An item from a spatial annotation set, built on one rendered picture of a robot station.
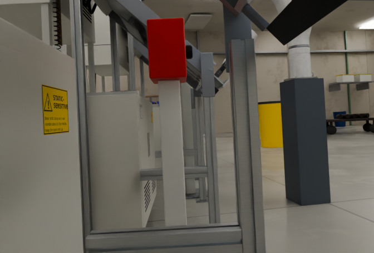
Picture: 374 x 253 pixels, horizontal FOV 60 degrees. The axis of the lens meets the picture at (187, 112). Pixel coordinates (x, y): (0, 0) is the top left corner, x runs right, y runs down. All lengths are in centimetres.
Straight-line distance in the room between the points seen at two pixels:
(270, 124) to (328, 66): 730
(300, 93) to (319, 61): 1016
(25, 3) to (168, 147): 89
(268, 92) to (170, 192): 1024
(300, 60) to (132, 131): 109
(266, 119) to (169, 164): 431
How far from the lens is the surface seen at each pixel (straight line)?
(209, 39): 1070
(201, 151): 202
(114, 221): 138
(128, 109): 131
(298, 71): 197
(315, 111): 195
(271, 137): 516
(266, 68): 1114
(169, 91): 90
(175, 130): 90
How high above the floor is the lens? 51
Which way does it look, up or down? 1 degrees up
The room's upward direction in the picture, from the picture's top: 3 degrees counter-clockwise
